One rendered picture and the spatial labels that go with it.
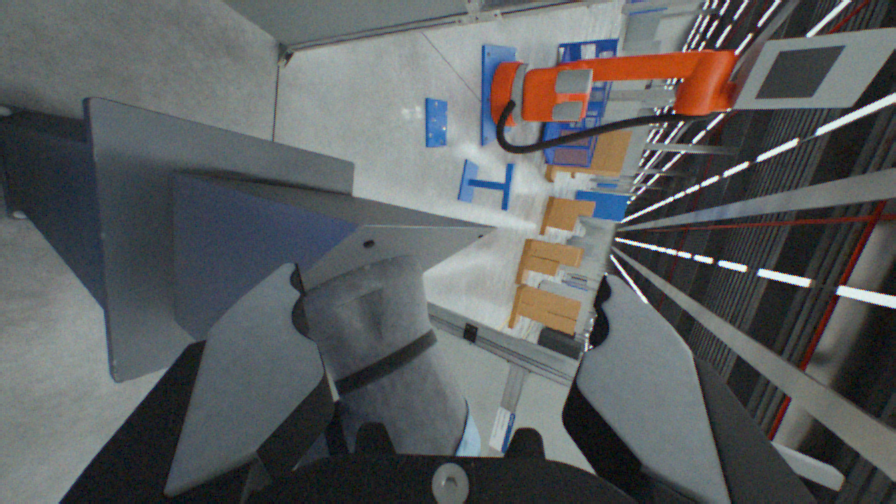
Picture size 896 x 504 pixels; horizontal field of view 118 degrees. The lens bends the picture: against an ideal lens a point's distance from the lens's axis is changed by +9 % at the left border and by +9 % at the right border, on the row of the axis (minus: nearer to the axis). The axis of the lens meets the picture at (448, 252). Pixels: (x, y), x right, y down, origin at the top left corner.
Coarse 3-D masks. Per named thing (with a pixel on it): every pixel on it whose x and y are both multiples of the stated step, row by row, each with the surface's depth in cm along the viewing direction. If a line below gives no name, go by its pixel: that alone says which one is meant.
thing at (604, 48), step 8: (592, 40) 471; (600, 40) 465; (608, 40) 460; (616, 40) 455; (568, 48) 490; (576, 48) 484; (584, 48) 478; (592, 48) 472; (600, 48) 466; (608, 48) 461; (616, 48) 455; (568, 56) 491; (576, 56) 485; (584, 56) 479; (592, 56) 473; (600, 56) 467; (608, 56) 461; (616, 56) 498; (592, 88) 474; (600, 88) 468; (608, 88) 566; (592, 96) 497; (600, 96) 492; (608, 96) 566
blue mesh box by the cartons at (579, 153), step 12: (588, 108) 486; (600, 108) 476; (588, 120) 486; (600, 120) 542; (552, 132) 515; (564, 132) 505; (564, 144) 505; (576, 144) 495; (588, 144) 486; (552, 156) 573; (564, 156) 557; (576, 156) 541; (588, 156) 524
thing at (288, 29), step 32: (224, 0) 96; (256, 0) 92; (288, 0) 88; (320, 0) 85; (352, 0) 82; (384, 0) 79; (416, 0) 76; (448, 0) 74; (288, 32) 107; (320, 32) 102; (352, 32) 98
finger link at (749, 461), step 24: (696, 360) 7; (720, 384) 7; (720, 408) 6; (744, 408) 6; (720, 432) 6; (744, 432) 6; (720, 456) 5; (744, 456) 5; (768, 456) 5; (648, 480) 5; (744, 480) 5; (768, 480) 5; (792, 480) 5
